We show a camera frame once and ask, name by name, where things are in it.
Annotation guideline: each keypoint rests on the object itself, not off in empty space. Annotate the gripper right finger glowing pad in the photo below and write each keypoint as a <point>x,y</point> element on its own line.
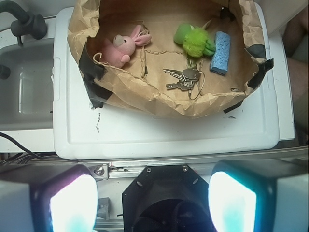
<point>261,195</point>

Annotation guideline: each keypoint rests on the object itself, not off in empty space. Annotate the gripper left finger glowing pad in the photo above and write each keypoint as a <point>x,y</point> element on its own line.
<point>47,198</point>

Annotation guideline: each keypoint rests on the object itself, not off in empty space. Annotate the silver keys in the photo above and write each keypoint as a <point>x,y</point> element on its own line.
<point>187,79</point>

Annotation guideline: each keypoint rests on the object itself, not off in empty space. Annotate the white plastic lid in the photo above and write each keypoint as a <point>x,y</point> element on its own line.
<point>84,132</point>

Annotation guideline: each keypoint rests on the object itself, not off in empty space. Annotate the white sink basin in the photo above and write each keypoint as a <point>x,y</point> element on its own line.
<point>26,96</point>

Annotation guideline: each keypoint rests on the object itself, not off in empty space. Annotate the brown paper bag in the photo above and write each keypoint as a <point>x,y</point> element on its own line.
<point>141,83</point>

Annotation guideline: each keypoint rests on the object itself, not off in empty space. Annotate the blue sponge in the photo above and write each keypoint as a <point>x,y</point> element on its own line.
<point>220,59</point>

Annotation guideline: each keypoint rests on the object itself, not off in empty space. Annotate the pink plush bunny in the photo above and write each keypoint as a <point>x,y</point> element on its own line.
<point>118,51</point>

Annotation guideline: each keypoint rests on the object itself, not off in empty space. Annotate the green plush toy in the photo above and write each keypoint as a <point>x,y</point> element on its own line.
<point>195,41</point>

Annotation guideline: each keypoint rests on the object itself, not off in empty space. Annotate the black faucet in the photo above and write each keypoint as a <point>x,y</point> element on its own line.
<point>26,23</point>

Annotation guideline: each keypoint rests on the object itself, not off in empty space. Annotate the metal corner bracket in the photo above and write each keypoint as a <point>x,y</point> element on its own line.
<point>101,171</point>

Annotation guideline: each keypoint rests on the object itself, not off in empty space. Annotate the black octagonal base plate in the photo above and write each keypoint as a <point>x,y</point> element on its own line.
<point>167,199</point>

